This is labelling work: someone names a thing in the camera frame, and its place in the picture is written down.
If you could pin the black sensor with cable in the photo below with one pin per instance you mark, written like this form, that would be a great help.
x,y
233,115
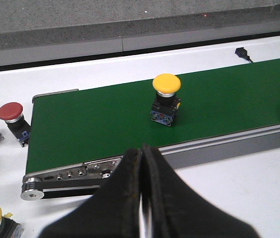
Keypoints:
x,y
242,53

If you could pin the aluminium conveyor frame rail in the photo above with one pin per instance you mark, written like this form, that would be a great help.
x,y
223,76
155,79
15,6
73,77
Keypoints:
x,y
86,178

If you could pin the red mushroom push button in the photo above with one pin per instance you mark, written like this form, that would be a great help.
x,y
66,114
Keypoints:
x,y
12,114

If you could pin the green conveyor belt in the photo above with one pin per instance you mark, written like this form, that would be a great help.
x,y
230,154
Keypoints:
x,y
87,125

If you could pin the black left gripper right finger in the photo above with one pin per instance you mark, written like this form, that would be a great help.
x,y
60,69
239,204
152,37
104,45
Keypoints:
x,y
173,210

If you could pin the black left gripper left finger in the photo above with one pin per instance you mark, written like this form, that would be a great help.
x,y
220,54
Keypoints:
x,y
112,212

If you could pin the grey stone counter slab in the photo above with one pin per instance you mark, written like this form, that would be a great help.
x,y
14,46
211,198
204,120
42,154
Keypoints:
x,y
28,23

